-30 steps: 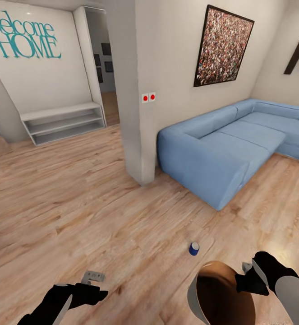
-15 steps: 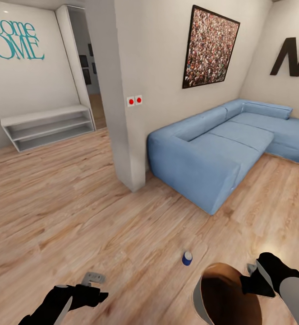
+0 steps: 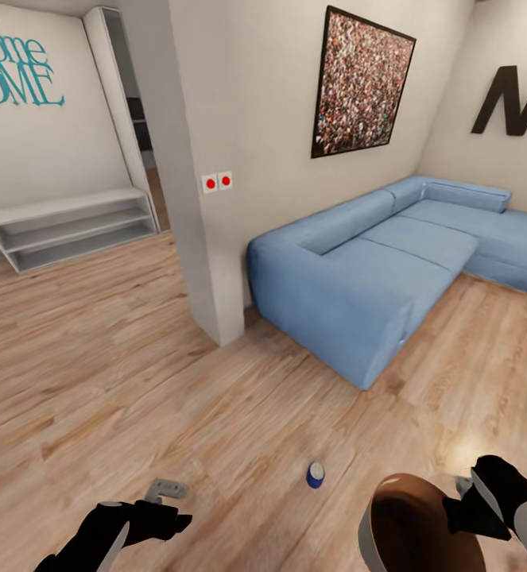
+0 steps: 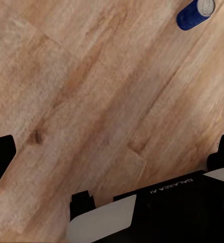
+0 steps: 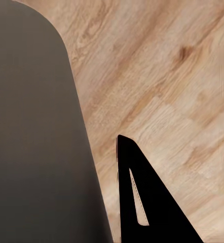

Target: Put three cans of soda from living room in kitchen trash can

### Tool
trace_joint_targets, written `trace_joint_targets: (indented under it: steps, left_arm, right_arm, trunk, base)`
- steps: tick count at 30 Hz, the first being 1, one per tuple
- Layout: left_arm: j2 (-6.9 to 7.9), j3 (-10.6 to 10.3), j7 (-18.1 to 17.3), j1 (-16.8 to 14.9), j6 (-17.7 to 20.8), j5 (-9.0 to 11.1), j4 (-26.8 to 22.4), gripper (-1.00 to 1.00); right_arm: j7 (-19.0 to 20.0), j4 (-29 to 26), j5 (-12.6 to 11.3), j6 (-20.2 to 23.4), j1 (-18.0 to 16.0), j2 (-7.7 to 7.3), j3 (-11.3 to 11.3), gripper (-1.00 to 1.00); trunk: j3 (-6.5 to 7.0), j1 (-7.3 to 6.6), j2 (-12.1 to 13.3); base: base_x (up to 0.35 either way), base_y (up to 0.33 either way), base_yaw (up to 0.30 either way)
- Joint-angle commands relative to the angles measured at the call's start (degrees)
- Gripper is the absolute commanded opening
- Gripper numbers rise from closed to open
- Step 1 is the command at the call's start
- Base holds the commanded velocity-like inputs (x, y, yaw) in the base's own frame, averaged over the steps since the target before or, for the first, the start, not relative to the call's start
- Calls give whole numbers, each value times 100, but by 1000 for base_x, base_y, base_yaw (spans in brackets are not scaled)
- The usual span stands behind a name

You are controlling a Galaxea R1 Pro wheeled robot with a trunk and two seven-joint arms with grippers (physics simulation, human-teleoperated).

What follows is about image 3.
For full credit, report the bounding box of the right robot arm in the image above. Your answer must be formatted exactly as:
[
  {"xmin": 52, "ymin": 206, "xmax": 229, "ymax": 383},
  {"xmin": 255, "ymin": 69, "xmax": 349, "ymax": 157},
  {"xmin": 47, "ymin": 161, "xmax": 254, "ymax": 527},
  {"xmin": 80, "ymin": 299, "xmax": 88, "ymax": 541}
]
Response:
[{"xmin": 443, "ymin": 455, "xmax": 527, "ymax": 550}]

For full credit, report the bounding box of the can of soda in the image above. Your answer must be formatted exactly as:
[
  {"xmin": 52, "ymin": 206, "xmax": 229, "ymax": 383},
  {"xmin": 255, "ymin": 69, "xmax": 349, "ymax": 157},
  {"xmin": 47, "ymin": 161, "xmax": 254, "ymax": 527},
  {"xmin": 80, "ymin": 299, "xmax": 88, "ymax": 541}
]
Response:
[{"xmin": 307, "ymin": 462, "xmax": 326, "ymax": 489}]

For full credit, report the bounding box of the trash can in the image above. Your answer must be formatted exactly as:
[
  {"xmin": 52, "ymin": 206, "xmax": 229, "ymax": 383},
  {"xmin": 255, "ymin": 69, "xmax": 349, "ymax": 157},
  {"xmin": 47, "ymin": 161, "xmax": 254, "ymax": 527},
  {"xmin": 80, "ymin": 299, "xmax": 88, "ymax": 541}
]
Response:
[{"xmin": 358, "ymin": 473, "xmax": 486, "ymax": 572}]

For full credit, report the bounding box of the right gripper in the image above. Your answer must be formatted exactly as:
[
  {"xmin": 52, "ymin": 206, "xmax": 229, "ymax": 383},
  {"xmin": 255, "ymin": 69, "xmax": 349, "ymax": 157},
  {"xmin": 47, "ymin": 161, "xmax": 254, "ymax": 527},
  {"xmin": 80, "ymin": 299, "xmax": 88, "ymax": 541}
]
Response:
[{"xmin": 443, "ymin": 492, "xmax": 512, "ymax": 541}]

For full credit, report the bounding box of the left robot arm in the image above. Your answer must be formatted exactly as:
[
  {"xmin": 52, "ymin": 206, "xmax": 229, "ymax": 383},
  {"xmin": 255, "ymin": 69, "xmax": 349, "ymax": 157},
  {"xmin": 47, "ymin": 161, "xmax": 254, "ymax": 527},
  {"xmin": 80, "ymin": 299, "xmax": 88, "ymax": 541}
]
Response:
[{"xmin": 34, "ymin": 478, "xmax": 192, "ymax": 572}]

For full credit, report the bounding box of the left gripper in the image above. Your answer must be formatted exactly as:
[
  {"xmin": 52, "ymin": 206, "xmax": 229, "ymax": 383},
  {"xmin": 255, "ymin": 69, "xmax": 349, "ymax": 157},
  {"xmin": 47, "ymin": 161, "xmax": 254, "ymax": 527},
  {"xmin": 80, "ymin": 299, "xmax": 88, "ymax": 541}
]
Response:
[{"xmin": 135, "ymin": 500, "xmax": 192, "ymax": 543}]

